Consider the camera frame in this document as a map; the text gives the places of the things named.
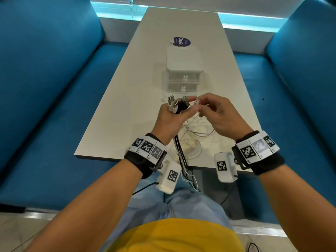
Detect person's right hand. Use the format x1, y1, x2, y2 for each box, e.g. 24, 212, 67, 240
195, 93, 254, 141

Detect person's left hand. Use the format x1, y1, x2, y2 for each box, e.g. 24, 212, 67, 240
151, 96, 200, 145

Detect bundle of charging cables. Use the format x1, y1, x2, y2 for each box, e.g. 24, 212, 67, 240
168, 96, 200, 192

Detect tangle of black and white cables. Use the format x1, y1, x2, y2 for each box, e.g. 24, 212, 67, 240
160, 98, 216, 159

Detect white mini drawer box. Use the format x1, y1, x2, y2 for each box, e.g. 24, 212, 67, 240
166, 45, 204, 93

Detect person's right forearm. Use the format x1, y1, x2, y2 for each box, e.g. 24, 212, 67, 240
258, 164, 336, 252

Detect person's left forearm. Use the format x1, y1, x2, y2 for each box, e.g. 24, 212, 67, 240
26, 159, 144, 252

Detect white table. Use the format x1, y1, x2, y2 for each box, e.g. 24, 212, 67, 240
74, 7, 263, 172

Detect grey metal table base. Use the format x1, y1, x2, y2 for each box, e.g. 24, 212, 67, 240
198, 170, 245, 219

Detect blue sofa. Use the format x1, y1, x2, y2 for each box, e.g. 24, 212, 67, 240
0, 0, 129, 210
233, 0, 336, 225

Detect round purple sticker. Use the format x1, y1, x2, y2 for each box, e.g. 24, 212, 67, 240
171, 36, 191, 47

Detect light blue jeans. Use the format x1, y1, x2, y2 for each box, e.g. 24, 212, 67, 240
98, 178, 234, 252

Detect yellow shirt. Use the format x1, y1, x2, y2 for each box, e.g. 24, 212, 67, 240
104, 218, 246, 252

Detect black camera cable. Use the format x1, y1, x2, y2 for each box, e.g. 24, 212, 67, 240
220, 175, 260, 252
132, 182, 160, 196

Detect cyan wall light strips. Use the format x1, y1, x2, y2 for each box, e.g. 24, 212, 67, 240
90, 0, 288, 33

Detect silver metal floor rail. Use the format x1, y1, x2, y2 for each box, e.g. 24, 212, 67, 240
231, 219, 288, 237

